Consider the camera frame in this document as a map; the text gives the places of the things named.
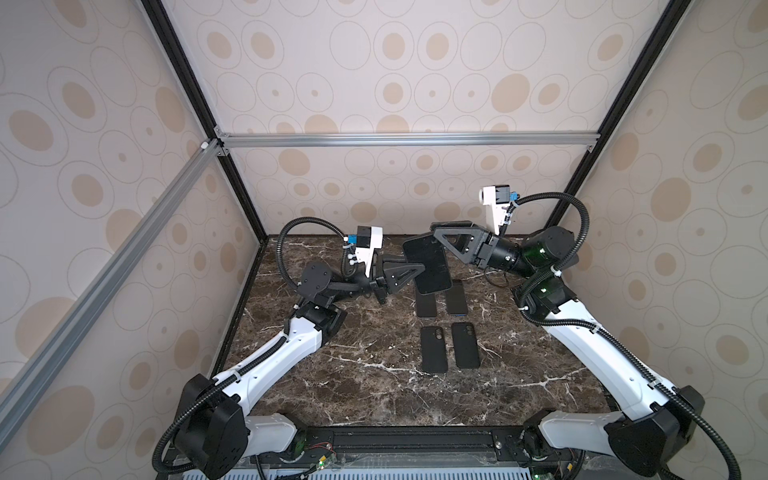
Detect black phone case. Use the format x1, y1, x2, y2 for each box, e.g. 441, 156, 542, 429
451, 322, 481, 369
420, 326, 448, 374

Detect horizontal aluminium rail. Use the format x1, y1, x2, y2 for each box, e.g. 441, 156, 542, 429
221, 131, 600, 149

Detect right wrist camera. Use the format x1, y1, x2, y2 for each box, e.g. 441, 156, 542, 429
479, 185, 520, 236

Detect black corner post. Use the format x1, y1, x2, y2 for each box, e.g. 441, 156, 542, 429
140, 0, 268, 243
564, 1, 692, 196

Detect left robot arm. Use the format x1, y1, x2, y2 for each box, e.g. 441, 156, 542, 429
152, 217, 445, 479

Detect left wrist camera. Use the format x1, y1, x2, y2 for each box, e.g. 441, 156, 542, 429
343, 226, 383, 278

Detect left black corner post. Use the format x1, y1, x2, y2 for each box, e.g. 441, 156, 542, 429
140, 0, 268, 243

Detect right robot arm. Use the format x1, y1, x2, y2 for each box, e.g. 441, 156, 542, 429
430, 192, 742, 479

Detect right black corner post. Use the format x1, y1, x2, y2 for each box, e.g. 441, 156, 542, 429
564, 1, 692, 196

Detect blue phone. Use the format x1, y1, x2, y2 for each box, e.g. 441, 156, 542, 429
444, 279, 469, 317

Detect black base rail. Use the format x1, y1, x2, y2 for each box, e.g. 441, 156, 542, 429
157, 424, 673, 480

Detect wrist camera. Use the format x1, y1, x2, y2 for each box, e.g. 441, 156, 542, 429
343, 226, 383, 278
479, 185, 520, 236

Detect left aluminium rail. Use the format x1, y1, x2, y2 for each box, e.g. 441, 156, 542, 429
1, 138, 222, 449

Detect black phone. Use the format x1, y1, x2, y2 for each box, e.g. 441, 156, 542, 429
415, 292, 437, 318
402, 234, 453, 295

